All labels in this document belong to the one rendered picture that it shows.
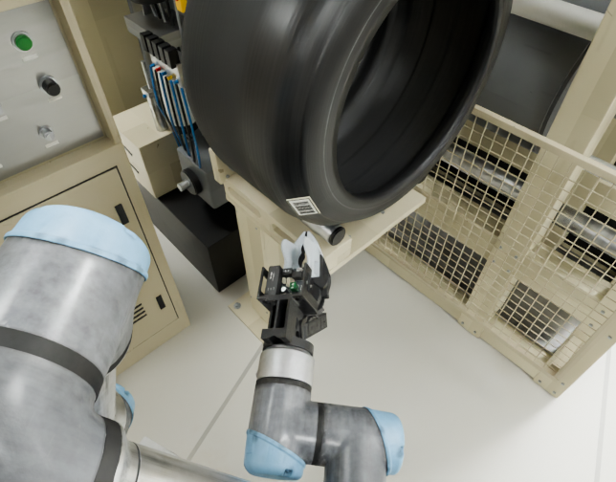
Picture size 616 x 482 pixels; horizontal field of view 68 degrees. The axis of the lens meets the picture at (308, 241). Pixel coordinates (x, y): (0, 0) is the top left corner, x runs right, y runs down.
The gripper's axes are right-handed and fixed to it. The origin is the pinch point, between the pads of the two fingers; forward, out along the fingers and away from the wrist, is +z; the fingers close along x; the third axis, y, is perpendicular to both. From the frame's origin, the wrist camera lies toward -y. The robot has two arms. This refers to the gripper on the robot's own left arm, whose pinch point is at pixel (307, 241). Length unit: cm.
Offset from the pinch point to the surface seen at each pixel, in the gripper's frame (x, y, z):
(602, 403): -60, -135, 9
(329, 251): 3.4, -18.7, 9.8
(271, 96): -3.3, 23.9, 7.1
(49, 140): 63, 12, 29
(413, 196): -11.8, -34.6, 33.9
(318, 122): -7.9, 18.3, 6.5
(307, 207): -0.7, 3.2, 4.6
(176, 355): 87, -81, 11
